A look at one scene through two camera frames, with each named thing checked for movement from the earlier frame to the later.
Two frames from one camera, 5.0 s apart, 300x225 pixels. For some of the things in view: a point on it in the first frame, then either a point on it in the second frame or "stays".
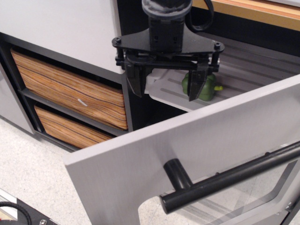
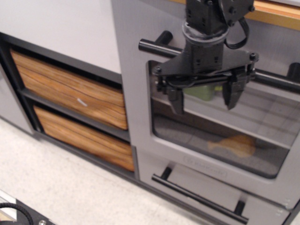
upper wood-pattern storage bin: (73, 88) stays
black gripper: (168, 43) → (202, 61)
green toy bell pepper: (207, 92) stays
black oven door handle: (185, 191) → (163, 44)
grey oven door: (121, 182) → (255, 145)
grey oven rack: (243, 68) → (263, 112)
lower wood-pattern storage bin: (70, 131) stays
